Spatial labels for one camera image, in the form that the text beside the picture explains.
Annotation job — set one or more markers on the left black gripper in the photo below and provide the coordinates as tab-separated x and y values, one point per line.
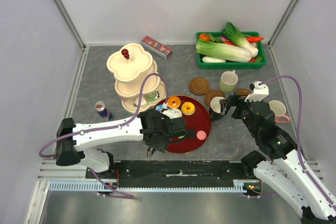
161	147

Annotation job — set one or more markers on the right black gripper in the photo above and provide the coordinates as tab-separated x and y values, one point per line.
238	100

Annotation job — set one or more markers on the white cake slice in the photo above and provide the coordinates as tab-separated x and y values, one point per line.
140	100

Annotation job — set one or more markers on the green swirl roll cake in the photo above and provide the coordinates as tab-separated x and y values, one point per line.
151	97

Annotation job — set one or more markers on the pink cookie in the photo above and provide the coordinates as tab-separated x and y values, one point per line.
201	135

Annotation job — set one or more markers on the metal tongs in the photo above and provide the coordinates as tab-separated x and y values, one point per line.
151	151

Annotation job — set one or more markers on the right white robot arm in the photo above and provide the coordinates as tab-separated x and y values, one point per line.
279	162

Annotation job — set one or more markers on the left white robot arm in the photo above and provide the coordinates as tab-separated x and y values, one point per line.
77	142

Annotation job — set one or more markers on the black and white mug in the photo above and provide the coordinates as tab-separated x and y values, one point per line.
214	109

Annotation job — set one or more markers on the brown wooden coaster right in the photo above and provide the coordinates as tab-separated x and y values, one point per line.
242	92

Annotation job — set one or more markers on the brown wooden coaster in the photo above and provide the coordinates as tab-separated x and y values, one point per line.
198	86
211	94
242	92

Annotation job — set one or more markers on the brown wooden coaster middle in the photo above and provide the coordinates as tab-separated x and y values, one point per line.
211	94

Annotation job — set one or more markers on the light green mug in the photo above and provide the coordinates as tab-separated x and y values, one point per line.
228	81

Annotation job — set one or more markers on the blue donut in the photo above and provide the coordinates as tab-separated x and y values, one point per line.
159	107

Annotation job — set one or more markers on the white donut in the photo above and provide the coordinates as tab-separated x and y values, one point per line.
178	111

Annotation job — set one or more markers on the black cookie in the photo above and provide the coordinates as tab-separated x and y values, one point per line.
191	134

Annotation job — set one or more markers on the red round tray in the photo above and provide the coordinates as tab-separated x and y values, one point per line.
199	121

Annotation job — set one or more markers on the orange donut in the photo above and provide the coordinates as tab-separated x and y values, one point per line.
174	102

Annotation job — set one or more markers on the brown wooden coaster left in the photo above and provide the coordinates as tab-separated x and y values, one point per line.
198	86

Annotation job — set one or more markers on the yellow donut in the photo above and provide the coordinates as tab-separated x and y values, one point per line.
188	108

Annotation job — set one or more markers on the pink mug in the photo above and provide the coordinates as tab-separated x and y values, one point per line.
279	109

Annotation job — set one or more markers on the white radish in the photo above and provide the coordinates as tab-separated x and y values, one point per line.
207	59

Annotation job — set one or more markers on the green plastic basket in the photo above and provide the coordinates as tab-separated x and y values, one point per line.
231	64

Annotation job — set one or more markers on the napa cabbage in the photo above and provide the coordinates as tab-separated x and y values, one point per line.
222	51

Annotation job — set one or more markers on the red bull can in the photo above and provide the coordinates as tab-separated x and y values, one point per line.
103	111

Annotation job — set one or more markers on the red chili pepper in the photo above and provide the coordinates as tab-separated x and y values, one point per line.
254	39

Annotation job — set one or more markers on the cream three-tier dessert stand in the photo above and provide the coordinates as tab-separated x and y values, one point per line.
130	66

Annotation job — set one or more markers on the orange pumpkin toy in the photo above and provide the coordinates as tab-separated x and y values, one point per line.
204	36

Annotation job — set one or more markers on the bok choy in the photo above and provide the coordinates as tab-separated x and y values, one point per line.
235	36

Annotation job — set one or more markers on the red rectangular box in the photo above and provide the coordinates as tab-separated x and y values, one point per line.
158	48

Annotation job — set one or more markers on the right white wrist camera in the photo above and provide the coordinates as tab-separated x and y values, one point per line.
259	92

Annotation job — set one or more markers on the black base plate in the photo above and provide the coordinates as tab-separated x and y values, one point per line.
179	174

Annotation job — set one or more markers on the white slotted cable duct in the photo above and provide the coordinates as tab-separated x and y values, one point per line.
238	186

